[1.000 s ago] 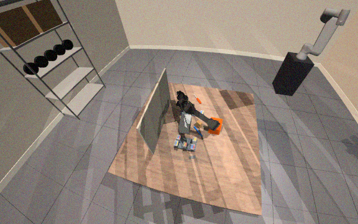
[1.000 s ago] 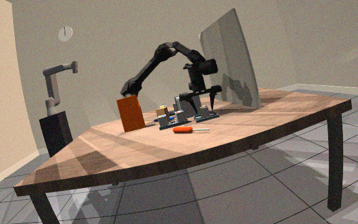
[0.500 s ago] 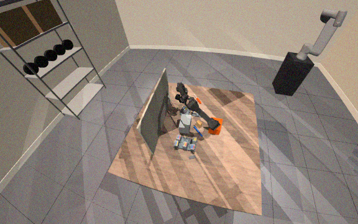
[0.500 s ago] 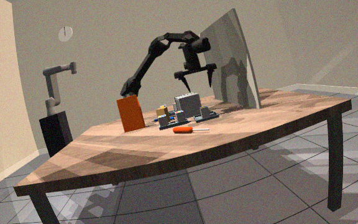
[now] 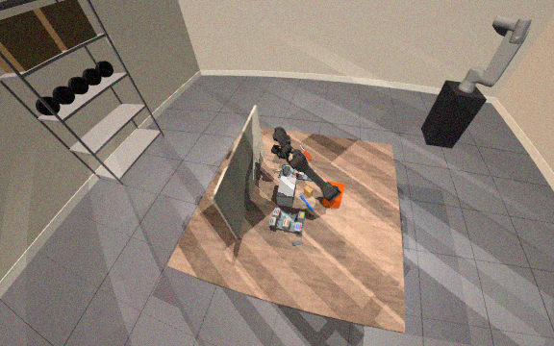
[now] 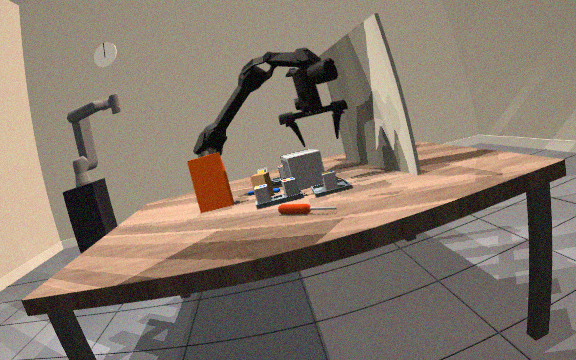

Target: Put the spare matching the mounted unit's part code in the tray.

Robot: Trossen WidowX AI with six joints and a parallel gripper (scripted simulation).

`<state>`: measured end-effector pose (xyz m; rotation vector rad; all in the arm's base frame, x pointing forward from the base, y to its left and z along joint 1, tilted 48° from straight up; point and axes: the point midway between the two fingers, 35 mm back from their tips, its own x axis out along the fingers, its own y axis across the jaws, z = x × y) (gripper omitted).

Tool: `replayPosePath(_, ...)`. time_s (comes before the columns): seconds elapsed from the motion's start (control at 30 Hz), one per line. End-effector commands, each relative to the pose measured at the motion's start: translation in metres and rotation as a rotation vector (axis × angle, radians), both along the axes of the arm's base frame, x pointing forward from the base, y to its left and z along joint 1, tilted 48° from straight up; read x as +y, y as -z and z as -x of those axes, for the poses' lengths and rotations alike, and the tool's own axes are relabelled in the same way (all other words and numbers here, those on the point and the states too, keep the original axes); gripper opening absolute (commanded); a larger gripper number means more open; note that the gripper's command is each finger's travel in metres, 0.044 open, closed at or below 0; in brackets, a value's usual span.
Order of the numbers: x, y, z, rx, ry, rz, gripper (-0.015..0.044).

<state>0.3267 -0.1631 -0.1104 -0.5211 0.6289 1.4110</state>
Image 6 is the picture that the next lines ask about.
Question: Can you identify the orange-handled screwdriver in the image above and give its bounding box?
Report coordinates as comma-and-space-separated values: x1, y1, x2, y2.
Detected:
278, 204, 337, 214

